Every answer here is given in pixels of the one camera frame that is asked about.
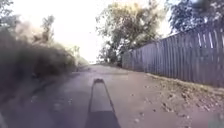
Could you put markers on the grey asphalt path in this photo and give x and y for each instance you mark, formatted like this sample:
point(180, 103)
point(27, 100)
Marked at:
point(133, 96)

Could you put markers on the large leafy tree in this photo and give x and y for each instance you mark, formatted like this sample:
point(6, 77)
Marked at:
point(130, 26)

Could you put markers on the grey wooden fence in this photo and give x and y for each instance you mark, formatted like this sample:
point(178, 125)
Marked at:
point(180, 56)

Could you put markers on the dense bushes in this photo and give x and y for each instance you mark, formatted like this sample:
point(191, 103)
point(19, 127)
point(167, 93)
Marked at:
point(33, 56)

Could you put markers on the leaf-strewn verge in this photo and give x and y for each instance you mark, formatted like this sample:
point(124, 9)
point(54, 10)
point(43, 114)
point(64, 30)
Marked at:
point(196, 95)

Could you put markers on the dark tree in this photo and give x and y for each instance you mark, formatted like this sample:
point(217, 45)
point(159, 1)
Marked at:
point(186, 13)

